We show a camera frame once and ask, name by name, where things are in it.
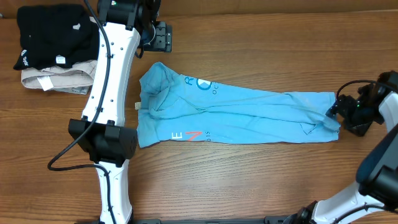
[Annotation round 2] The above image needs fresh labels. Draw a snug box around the light blue t-shirt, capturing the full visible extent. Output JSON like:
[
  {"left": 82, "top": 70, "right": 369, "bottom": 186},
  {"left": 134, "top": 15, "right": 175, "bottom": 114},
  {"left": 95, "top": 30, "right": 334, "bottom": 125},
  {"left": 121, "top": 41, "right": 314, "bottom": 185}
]
[{"left": 137, "top": 62, "right": 340, "bottom": 147}]

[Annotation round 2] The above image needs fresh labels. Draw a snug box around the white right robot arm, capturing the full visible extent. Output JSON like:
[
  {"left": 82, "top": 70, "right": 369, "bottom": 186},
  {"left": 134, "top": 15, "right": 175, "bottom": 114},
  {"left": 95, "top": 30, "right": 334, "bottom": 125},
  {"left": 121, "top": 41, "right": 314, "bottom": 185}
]
[{"left": 282, "top": 71, "right": 397, "bottom": 224}]

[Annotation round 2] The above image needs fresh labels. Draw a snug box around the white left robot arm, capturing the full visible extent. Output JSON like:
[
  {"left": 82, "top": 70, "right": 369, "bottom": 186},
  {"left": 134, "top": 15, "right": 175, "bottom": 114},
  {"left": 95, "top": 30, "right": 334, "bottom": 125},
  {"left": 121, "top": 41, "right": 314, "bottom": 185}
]
[{"left": 68, "top": 0, "right": 172, "bottom": 223}]

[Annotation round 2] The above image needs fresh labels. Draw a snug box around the black folded garment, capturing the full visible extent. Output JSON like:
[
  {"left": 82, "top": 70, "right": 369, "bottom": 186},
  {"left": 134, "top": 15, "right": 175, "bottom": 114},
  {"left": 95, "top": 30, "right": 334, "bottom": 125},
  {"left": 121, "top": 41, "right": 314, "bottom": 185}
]
[{"left": 14, "top": 4, "right": 99, "bottom": 70}]

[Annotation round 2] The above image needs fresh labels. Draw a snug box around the beige folded garment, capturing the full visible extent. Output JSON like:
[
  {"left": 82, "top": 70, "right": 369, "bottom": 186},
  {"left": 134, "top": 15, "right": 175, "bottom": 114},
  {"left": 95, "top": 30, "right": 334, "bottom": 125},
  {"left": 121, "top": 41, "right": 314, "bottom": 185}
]
[{"left": 21, "top": 16, "right": 99, "bottom": 93}]

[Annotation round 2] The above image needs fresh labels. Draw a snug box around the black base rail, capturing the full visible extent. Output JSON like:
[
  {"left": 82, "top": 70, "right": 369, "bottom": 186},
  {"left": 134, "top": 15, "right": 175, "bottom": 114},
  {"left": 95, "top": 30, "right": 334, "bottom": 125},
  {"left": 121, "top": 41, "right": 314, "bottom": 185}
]
[{"left": 127, "top": 216, "right": 288, "bottom": 224}]

